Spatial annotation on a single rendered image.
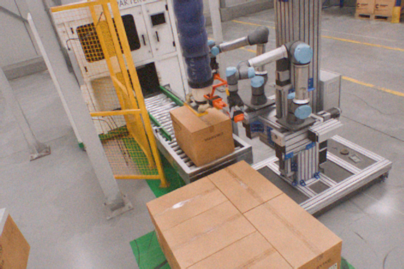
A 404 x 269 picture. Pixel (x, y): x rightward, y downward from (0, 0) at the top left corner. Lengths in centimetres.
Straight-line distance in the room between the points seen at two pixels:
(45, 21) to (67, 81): 51
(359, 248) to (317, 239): 77
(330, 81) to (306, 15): 62
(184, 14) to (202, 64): 41
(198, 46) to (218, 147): 98
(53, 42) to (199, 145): 151
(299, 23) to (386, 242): 193
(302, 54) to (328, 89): 76
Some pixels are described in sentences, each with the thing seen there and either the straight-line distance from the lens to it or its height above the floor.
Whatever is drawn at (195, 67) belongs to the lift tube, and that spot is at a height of 151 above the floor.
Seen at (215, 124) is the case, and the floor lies 94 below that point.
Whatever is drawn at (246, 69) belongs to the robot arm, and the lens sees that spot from 219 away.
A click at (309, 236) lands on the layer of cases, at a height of 54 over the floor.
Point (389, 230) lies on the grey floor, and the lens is 324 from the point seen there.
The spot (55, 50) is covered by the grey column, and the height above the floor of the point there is 181.
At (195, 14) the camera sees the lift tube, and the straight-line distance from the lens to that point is 252.
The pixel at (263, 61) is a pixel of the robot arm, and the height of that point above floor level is 158.
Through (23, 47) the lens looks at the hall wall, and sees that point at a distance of 1119.
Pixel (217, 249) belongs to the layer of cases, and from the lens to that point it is 229.
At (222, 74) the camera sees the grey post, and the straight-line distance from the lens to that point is 604.
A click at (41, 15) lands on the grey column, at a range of 296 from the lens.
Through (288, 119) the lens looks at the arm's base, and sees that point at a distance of 256.
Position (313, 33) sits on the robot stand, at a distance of 268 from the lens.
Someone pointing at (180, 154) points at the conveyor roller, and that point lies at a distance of 335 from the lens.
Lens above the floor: 229
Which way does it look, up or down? 30 degrees down
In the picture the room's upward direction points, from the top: 11 degrees counter-clockwise
